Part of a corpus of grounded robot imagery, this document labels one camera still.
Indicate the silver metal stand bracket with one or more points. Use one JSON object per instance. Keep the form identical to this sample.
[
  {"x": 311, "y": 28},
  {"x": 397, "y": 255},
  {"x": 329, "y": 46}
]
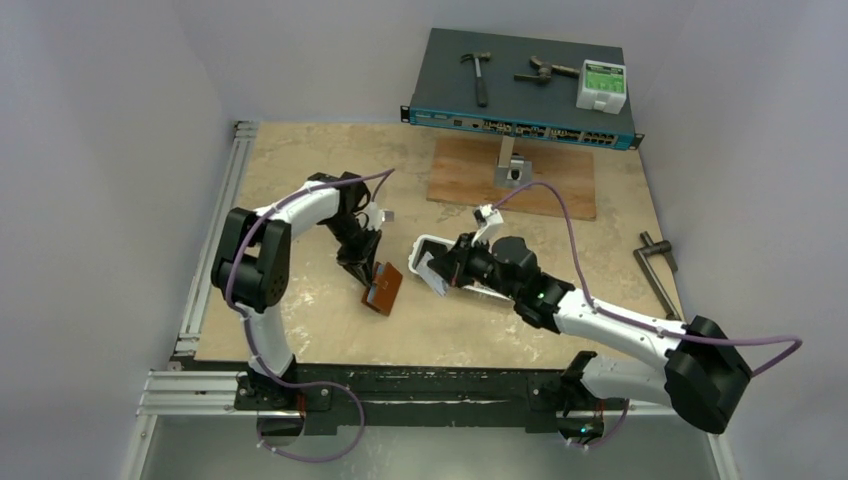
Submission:
[{"x": 512, "y": 170}]

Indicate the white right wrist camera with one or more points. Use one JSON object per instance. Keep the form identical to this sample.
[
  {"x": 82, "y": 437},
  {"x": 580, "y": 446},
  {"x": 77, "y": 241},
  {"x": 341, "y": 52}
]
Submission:
[{"x": 489, "y": 221}]

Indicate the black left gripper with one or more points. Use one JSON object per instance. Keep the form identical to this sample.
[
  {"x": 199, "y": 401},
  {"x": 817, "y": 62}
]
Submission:
[{"x": 367, "y": 253}]

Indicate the white credit card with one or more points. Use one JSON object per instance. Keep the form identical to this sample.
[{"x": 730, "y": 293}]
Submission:
[{"x": 435, "y": 282}]

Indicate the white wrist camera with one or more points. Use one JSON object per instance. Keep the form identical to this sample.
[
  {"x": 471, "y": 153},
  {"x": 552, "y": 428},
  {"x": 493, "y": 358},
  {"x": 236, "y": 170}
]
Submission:
[
  {"x": 489, "y": 221},
  {"x": 377, "y": 216}
]

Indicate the white green electrical module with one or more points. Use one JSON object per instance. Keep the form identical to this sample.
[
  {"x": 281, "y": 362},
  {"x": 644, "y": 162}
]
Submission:
[{"x": 602, "y": 86}]

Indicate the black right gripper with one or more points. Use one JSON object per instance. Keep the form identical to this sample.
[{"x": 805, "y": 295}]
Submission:
[{"x": 451, "y": 262}]

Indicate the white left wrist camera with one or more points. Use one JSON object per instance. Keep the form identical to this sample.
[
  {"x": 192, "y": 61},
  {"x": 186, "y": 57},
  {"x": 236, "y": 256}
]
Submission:
[{"x": 377, "y": 216}]

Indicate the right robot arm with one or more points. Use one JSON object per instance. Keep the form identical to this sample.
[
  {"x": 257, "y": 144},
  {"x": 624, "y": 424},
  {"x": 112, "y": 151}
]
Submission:
[{"x": 692, "y": 367}]

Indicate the brown leather card holder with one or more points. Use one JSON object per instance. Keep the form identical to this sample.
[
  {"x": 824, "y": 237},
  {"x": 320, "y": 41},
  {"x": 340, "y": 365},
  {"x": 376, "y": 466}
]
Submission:
[{"x": 381, "y": 294}]

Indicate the plywood base board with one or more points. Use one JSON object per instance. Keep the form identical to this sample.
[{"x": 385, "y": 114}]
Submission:
[{"x": 467, "y": 171}]

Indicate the white plastic basket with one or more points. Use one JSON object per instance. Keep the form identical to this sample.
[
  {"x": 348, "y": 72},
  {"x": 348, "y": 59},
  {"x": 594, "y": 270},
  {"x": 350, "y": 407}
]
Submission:
[{"x": 476, "y": 288}]

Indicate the blue network switch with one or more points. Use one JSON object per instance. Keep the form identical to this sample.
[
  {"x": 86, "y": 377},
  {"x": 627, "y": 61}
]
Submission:
[{"x": 487, "y": 83}]

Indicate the small hammer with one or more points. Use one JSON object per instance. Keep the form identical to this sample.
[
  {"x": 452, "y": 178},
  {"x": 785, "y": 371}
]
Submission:
[{"x": 480, "y": 87}]

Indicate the aluminium frame rail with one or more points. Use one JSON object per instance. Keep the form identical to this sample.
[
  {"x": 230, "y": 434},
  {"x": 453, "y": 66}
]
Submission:
[{"x": 245, "y": 133}]

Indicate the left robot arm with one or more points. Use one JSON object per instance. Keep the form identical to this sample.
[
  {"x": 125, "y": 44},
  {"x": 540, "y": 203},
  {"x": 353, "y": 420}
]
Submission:
[{"x": 251, "y": 266}]

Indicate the metal T-handle tool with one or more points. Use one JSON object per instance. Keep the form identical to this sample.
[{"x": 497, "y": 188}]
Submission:
[{"x": 643, "y": 255}]

